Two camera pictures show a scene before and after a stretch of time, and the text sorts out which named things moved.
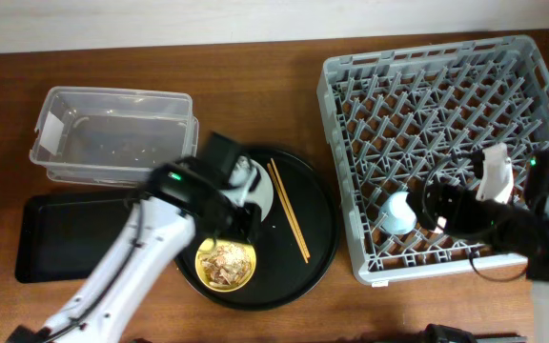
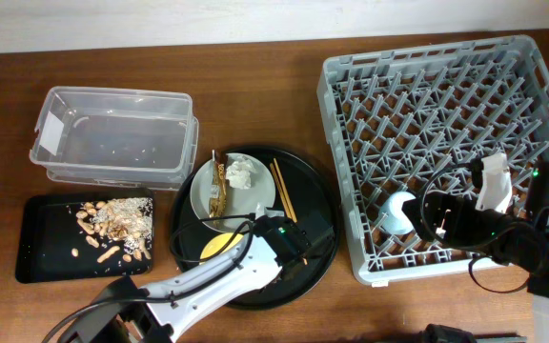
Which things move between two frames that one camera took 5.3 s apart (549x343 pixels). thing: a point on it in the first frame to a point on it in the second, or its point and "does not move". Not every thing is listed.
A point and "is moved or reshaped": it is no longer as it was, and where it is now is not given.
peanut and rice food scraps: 227,265 is moved or reshaped
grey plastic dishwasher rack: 403,118 does not move
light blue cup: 395,214 does not move
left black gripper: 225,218 to 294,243
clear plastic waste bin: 111,136 does not move
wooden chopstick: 290,207 does not move
